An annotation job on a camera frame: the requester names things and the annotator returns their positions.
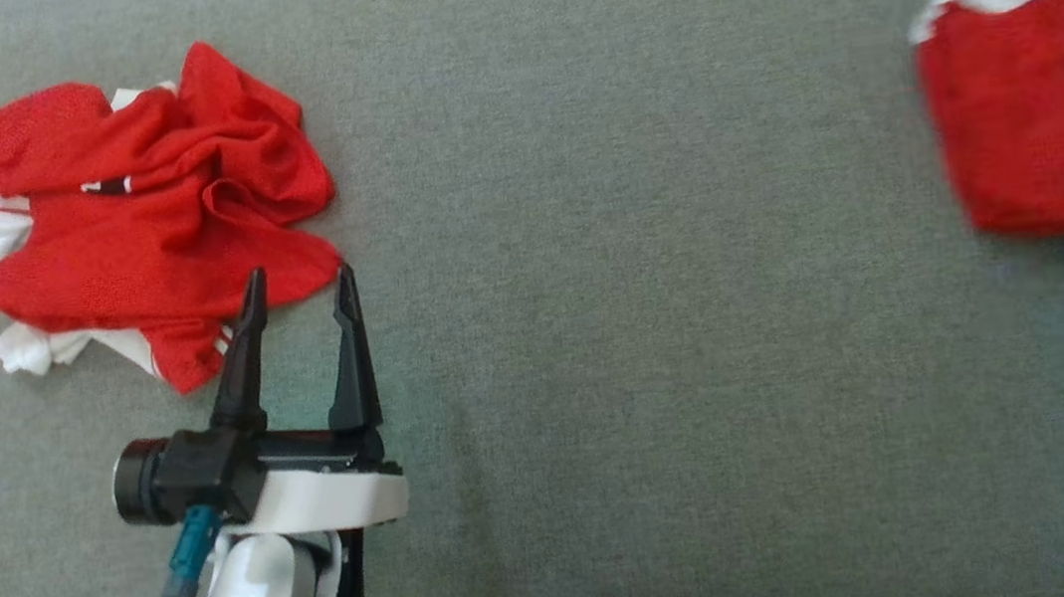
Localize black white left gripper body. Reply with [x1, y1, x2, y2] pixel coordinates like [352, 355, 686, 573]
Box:
[212, 414, 414, 545]

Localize grey fabric sofa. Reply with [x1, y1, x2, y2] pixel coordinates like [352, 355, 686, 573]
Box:
[0, 0, 1064, 597]

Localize red white jersey shirt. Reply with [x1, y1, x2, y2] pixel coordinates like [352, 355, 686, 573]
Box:
[0, 27, 359, 417]

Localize red white shorts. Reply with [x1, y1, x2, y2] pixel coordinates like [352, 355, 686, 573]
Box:
[904, 0, 1064, 256]

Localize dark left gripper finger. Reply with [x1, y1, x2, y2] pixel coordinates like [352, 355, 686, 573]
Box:
[310, 260, 385, 437]
[193, 266, 286, 440]

